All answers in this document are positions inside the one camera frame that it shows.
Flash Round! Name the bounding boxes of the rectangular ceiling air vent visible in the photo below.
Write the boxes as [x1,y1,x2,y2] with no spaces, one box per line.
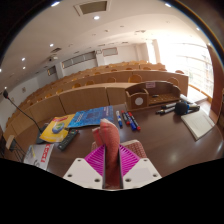
[73,0,112,17]

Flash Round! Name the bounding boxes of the black remote control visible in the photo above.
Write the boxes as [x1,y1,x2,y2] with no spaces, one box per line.
[57,128,80,152]

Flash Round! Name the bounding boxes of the blue booklet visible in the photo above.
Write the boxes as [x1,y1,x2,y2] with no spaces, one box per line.
[67,105,115,129]

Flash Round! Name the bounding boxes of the yellow booklet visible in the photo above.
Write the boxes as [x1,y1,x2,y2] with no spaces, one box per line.
[39,113,76,144]

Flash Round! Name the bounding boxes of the white magazine with red label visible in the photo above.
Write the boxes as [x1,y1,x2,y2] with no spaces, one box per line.
[23,143,55,172]

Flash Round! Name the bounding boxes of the black marker pen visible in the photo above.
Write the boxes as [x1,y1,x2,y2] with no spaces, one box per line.
[155,107,177,116]

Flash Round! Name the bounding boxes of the small folding side table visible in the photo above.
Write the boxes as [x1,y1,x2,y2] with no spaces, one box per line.
[4,134,26,163]

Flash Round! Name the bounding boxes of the recessed ceiling lights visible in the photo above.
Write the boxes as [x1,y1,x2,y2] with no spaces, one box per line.
[0,1,173,73]

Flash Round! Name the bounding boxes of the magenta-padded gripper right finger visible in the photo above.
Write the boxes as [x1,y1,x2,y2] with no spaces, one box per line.
[118,145,163,190]

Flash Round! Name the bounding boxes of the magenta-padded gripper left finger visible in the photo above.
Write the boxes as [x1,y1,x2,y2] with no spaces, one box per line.
[62,145,106,190]

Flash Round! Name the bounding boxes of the white notebook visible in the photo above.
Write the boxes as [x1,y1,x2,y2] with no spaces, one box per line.
[180,109,216,141]

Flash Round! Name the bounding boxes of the black gooseneck desk microphone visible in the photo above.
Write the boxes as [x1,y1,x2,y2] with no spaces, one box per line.
[2,89,48,145]

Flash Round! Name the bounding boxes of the black handheld microphone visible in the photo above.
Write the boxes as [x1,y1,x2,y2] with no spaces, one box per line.
[174,101,201,116]

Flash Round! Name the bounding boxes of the wooden desk organizer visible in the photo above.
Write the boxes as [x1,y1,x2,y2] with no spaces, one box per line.
[124,80,182,112]

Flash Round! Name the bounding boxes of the red checkered towel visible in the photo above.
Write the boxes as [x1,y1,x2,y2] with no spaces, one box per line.
[90,118,148,189]

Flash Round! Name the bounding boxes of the wooden lecture hall seating rows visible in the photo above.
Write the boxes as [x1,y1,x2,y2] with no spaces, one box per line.
[3,59,190,141]

